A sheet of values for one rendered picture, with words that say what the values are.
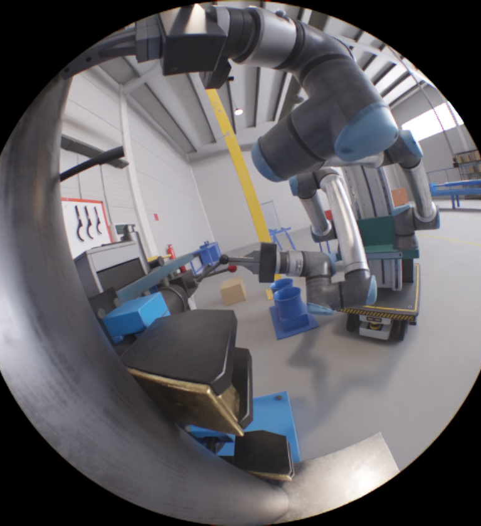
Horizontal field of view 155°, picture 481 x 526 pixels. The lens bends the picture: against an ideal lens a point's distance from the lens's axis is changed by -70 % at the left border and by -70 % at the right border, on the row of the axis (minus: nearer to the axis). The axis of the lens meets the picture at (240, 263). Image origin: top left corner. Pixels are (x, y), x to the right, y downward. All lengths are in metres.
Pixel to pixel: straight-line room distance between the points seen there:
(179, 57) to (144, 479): 0.31
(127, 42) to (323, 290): 0.64
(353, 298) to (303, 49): 0.56
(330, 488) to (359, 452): 0.20
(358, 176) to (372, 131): 1.34
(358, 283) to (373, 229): 0.93
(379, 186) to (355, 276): 0.99
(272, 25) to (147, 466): 0.38
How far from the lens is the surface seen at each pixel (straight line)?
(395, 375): 1.40
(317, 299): 0.56
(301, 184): 0.87
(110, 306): 0.49
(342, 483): 0.96
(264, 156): 0.29
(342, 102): 0.22
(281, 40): 0.24
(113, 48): 0.22
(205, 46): 0.19
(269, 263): 0.57
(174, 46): 0.18
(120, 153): 0.41
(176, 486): 0.19
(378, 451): 1.00
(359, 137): 0.21
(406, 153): 0.77
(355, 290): 0.56
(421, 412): 1.30
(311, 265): 0.58
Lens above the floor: 1.10
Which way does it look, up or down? 11 degrees down
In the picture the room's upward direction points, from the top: 18 degrees counter-clockwise
